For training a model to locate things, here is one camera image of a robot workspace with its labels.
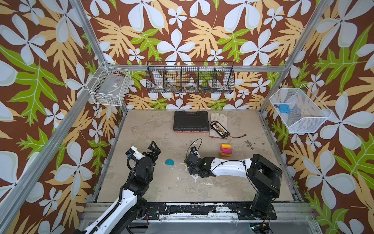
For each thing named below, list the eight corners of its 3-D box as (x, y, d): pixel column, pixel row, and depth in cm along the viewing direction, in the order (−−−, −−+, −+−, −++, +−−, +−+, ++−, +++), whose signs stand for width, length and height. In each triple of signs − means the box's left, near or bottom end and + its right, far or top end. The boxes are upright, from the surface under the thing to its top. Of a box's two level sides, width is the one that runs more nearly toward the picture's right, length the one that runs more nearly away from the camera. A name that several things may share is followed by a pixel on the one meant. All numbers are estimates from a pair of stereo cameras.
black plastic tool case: (172, 133, 107) (172, 129, 103) (174, 115, 119) (173, 110, 115) (209, 134, 107) (210, 129, 103) (207, 115, 119) (207, 110, 115)
